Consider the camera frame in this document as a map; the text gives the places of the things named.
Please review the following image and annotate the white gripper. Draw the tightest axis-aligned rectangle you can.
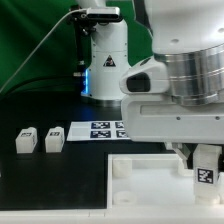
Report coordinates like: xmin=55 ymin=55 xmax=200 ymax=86
xmin=121 ymin=94 xmax=224 ymax=169

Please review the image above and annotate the white square tabletop tray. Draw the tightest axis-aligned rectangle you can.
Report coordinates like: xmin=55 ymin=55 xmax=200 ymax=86
xmin=105 ymin=152 xmax=224 ymax=211

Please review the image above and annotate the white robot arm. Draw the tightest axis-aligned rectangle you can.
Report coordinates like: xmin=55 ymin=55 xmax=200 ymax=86
xmin=120 ymin=0 xmax=224 ymax=145

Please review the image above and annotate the white sheet with tags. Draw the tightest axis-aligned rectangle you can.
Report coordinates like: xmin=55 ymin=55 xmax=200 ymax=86
xmin=67 ymin=121 xmax=129 ymax=141

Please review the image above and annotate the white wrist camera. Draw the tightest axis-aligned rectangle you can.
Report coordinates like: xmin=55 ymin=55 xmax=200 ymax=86
xmin=119 ymin=57 xmax=170 ymax=95

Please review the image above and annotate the white front table rail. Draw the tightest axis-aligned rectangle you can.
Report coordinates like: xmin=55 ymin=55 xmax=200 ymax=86
xmin=0 ymin=206 xmax=224 ymax=224

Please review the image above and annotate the camera on black mount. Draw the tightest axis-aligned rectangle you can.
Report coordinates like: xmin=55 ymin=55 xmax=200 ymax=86
xmin=65 ymin=5 xmax=121 ymax=98

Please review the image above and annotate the grey camera cable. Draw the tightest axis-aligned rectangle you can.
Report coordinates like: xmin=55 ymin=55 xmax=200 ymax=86
xmin=0 ymin=9 xmax=88 ymax=96

